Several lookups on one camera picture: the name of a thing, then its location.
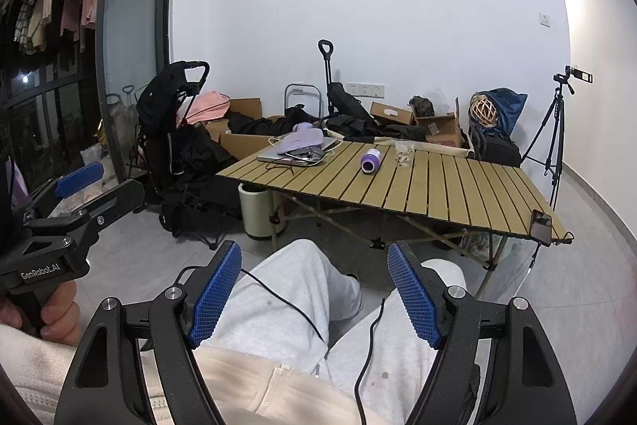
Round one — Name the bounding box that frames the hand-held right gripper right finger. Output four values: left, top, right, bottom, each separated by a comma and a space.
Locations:
387, 242, 578, 425

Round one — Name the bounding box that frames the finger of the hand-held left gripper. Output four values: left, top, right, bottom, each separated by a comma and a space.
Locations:
22, 161, 104, 217
74, 178, 146, 233

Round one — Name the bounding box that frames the black phone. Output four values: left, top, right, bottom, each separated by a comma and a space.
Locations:
530, 209, 553, 247

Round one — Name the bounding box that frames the white trash bin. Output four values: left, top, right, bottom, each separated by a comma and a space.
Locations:
238, 182, 285, 241

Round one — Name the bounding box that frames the slatted folding table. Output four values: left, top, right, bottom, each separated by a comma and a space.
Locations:
215, 137, 574, 299

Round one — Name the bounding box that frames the camouflage bag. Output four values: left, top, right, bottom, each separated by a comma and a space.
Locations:
409, 95, 435, 117

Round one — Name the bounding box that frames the person's left hand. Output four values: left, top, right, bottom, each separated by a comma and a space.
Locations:
0, 278, 84, 347

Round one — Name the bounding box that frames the black cable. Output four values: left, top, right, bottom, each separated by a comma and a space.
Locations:
174, 266, 326, 342
354, 298, 387, 425

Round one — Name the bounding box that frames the cardboard box with handle slot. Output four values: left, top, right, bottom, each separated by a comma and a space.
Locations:
369, 101, 416, 126

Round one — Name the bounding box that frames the person's left leg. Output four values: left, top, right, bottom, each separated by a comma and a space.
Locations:
199, 238, 364, 356

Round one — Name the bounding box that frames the black stroller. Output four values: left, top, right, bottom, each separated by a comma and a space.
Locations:
133, 61, 236, 251

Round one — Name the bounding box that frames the black tripod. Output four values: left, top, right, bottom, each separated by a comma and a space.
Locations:
520, 79, 566, 213

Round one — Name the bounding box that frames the cardboard box with red label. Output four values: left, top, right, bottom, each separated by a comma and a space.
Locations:
415, 96, 467, 150

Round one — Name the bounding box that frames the row of hanging clothes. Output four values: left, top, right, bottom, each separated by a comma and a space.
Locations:
0, 0, 101, 58

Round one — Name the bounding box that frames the person's left forearm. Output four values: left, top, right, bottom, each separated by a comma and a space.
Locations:
0, 323, 88, 413

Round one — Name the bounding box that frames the person's leg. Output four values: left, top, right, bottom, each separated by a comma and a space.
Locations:
199, 238, 364, 356
323, 258, 469, 408

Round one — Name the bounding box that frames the purple bottle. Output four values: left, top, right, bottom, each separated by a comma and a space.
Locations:
360, 148, 382, 173

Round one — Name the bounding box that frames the patterned bag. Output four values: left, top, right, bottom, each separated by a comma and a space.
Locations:
460, 228, 509, 262

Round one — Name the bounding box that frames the pile of black clothes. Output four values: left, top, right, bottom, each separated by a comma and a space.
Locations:
228, 104, 310, 138

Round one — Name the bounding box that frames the white plastic bag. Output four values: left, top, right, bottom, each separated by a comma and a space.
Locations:
78, 143, 118, 187

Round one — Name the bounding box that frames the person's right leg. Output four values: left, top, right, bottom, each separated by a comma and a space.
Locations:
323, 258, 469, 408

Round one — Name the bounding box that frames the blue bag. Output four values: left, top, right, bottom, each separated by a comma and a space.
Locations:
478, 87, 527, 138

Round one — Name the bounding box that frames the woven rattan ball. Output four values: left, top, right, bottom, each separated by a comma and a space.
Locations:
469, 91, 500, 127

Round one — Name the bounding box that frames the black folding wagon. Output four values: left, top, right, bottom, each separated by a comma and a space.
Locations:
317, 39, 381, 132

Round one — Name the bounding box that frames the grey metal frame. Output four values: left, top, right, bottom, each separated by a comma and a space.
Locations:
283, 84, 322, 118

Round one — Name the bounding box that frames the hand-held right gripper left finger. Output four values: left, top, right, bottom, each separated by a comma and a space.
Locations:
52, 240, 243, 425

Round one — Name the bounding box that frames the white wall socket strip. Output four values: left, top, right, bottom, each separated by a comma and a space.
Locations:
348, 82, 385, 99

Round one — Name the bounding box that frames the purple pouch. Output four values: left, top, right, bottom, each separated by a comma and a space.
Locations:
276, 129, 325, 156

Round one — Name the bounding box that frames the cream zip jacket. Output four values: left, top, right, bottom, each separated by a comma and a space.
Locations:
134, 345, 424, 425

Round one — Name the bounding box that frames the large cardboard box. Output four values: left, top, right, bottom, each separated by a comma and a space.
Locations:
219, 131, 280, 163

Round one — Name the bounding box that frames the silver laptop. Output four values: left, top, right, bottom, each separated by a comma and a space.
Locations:
257, 135, 339, 168

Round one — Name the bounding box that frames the pink garment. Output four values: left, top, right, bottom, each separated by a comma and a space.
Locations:
186, 90, 232, 125

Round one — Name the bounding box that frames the open cardboard box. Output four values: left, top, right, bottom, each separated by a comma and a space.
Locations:
226, 98, 264, 123

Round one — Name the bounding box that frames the glass sliding door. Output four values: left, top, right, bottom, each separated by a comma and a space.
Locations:
94, 0, 176, 188

